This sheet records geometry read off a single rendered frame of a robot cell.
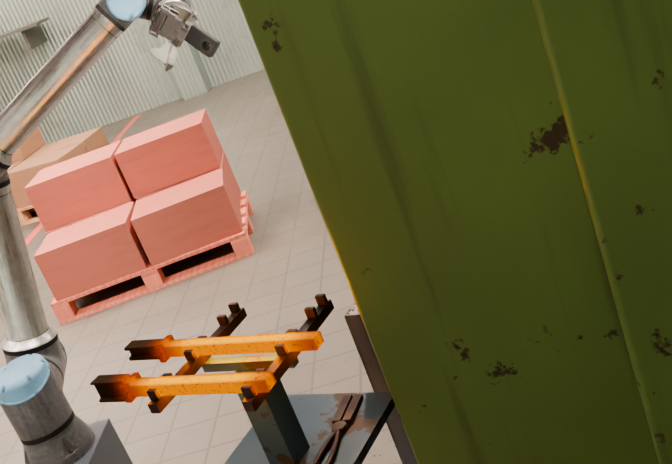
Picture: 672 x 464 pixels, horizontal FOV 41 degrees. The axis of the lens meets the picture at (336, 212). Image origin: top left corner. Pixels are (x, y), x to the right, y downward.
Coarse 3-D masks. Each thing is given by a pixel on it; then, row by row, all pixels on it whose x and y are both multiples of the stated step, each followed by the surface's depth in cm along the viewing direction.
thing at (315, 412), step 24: (312, 408) 186; (336, 408) 183; (360, 408) 180; (384, 408) 177; (312, 432) 178; (360, 432) 172; (240, 456) 179; (264, 456) 176; (312, 456) 171; (336, 456) 168; (360, 456) 167
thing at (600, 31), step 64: (576, 0) 103; (640, 0) 100; (576, 64) 106; (640, 64) 103; (576, 128) 110; (640, 128) 107; (640, 192) 110; (640, 256) 114; (640, 320) 118; (640, 384) 123
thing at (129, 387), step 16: (96, 384) 166; (112, 384) 165; (128, 384) 162; (144, 384) 161; (160, 384) 159; (176, 384) 156; (192, 384) 154; (208, 384) 153; (224, 384) 151; (240, 384) 149; (256, 384) 148; (272, 384) 148; (112, 400) 166; (128, 400) 162
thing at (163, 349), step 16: (240, 336) 165; (256, 336) 163; (272, 336) 160; (288, 336) 158; (304, 336) 156; (320, 336) 156; (144, 352) 177; (160, 352) 172; (176, 352) 171; (208, 352) 167; (224, 352) 165; (240, 352) 163; (256, 352) 162
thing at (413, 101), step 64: (256, 0) 130; (320, 0) 126; (384, 0) 122; (448, 0) 119; (512, 0) 116; (320, 64) 131; (384, 64) 127; (448, 64) 123; (512, 64) 119; (320, 128) 136; (384, 128) 131; (448, 128) 127; (512, 128) 124; (320, 192) 141; (384, 192) 136; (448, 192) 132; (512, 192) 128; (576, 192) 124; (384, 256) 142; (448, 256) 137; (512, 256) 133; (576, 256) 129; (384, 320) 148; (448, 320) 143; (512, 320) 138; (576, 320) 134; (448, 384) 149; (512, 384) 144; (576, 384) 139; (448, 448) 155; (512, 448) 150; (576, 448) 144; (640, 448) 140
